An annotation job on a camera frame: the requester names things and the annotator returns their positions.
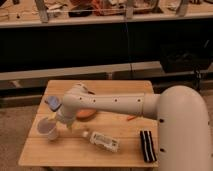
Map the cluttered background shelf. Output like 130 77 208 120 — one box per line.
0 0 213 28

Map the blue sponge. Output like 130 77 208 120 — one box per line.
45 96 61 112

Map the wooden table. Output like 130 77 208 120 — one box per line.
18 80 158 169

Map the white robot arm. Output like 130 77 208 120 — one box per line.
56 84 213 171

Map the orange ceramic bowl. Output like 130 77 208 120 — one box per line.
77 109 96 120

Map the white plastic bottle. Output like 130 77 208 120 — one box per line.
82 131 119 152

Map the orange carrot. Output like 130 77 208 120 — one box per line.
126 116 137 121

